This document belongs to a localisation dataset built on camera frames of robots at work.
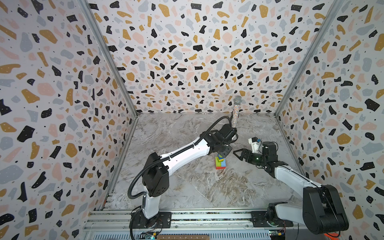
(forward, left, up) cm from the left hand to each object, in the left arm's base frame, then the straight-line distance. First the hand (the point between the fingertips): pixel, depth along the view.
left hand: (227, 146), depth 80 cm
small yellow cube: (-1, +2, -13) cm, 13 cm away
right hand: (+1, -7, -7) cm, 10 cm away
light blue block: (-3, 0, -15) cm, 15 cm away
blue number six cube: (0, +2, -13) cm, 13 cm away
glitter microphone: (+23, -7, +12) cm, 27 cm away
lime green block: (-3, +3, -15) cm, 16 cm away
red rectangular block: (-4, +2, -18) cm, 18 cm away
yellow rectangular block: (-8, +5, +4) cm, 10 cm away
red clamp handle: (-40, -45, -15) cm, 62 cm away
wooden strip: (-38, +23, -15) cm, 47 cm away
